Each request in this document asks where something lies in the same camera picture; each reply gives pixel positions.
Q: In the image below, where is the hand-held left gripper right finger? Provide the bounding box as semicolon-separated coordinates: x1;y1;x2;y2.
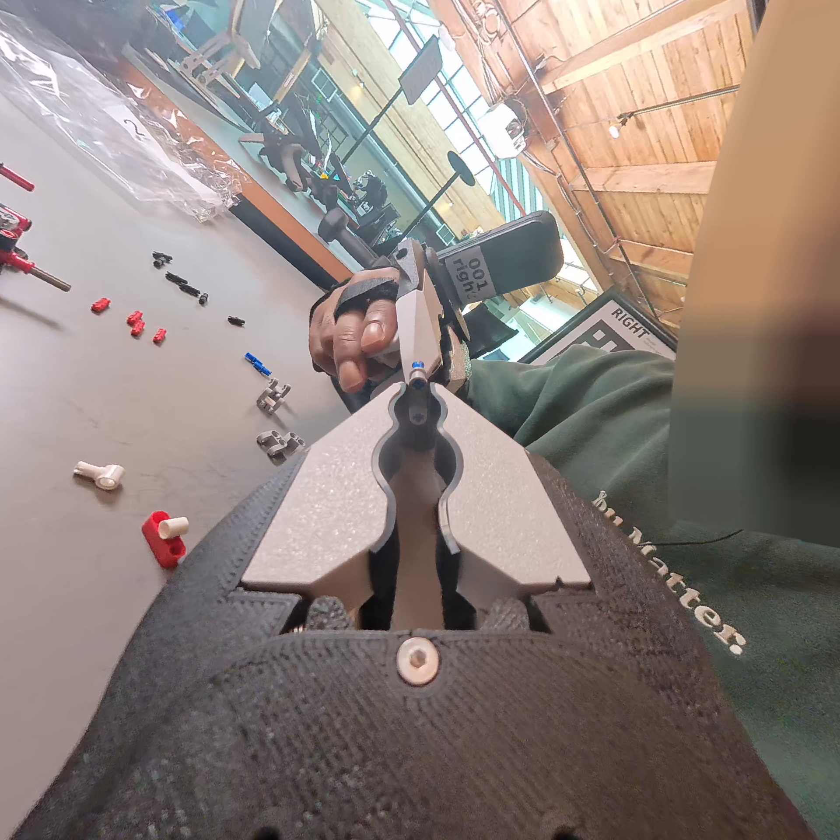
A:
428;384;593;626

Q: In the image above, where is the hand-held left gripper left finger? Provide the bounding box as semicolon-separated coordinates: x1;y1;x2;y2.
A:
240;382;408;627

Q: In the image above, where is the toy brick car chassis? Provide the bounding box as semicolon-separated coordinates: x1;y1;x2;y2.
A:
0;161;72;293

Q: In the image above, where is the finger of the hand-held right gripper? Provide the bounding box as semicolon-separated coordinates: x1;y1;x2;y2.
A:
423;276;452;379
395;287;429;375

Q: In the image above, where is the black sign on pole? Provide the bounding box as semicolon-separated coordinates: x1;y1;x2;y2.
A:
341;36;444;172

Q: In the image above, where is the wooden background desk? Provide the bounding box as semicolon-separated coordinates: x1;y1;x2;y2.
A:
115;62;355;290

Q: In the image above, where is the white ceiling projector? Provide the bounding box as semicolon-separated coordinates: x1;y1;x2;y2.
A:
486;101;529;158

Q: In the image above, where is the black framed marker sign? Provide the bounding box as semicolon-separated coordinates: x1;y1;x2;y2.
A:
521;289;677;365

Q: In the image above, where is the red short beam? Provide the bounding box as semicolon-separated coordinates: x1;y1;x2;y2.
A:
141;511;186;571

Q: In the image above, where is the wooden easel with black panel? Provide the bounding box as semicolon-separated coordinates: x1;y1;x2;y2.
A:
180;0;309;99

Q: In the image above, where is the black round-top pole stand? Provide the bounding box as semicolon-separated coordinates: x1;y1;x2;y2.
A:
400;150;480;237

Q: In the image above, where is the black dumbbell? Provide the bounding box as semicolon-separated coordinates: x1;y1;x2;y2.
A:
318;209;395;266

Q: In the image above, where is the clear plastic bag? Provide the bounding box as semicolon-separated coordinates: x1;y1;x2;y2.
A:
0;13;240;224

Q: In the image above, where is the person's green sweatshirt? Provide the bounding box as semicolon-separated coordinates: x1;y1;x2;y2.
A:
525;420;840;840

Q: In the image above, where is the black exercise machine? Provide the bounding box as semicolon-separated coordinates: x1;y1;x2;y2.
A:
239;112;358;211

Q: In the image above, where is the person's right hand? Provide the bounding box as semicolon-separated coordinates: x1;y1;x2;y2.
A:
308;269;401;395

